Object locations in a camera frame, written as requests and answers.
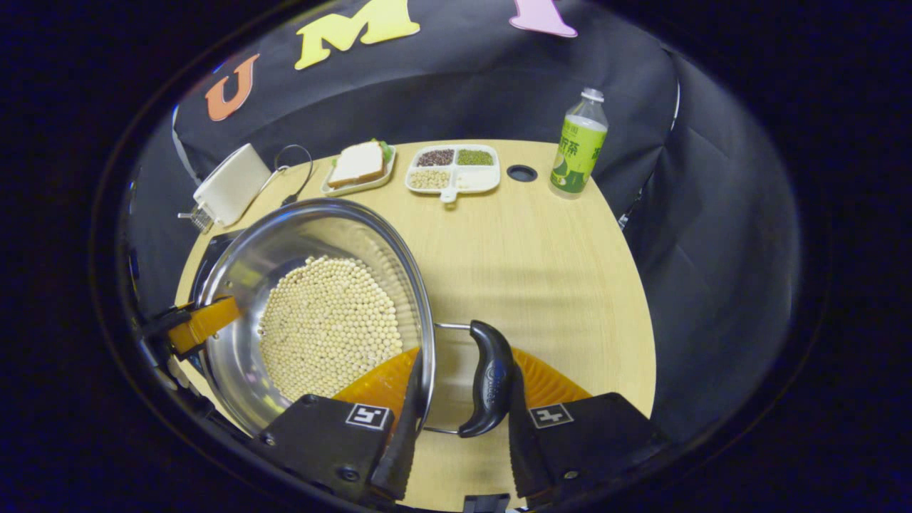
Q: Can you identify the white divided grain dish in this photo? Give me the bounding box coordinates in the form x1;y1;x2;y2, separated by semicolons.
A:
405;145;501;204

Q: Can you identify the white bread sandwich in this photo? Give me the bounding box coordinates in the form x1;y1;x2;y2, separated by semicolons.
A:
328;140;394;190

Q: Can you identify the green label drink bottle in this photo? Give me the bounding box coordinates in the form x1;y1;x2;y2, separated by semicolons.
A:
549;88;609;198

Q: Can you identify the pale green sandwich plate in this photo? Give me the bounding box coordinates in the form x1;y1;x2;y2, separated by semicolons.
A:
321;142;398;198

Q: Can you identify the white toaster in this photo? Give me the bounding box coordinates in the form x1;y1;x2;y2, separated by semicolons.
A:
192;143;272;227

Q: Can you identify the pile of soybeans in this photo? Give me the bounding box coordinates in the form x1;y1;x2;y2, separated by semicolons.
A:
258;255;404;404

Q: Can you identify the small clear glass cup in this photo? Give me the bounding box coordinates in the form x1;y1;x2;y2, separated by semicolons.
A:
178;203;216;234

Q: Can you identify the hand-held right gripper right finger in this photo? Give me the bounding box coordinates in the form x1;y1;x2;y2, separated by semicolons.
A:
507;347;672;501

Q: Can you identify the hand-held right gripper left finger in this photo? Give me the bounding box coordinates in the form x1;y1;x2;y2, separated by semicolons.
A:
249;347;426;503

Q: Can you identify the black induction cooktop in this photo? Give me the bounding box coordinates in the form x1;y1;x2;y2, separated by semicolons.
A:
187;228;247;286

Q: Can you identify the stainless steel pot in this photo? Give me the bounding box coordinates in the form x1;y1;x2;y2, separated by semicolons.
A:
196;198;515;439

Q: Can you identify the black power cable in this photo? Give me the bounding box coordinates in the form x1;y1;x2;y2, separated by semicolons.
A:
256;145;315;208

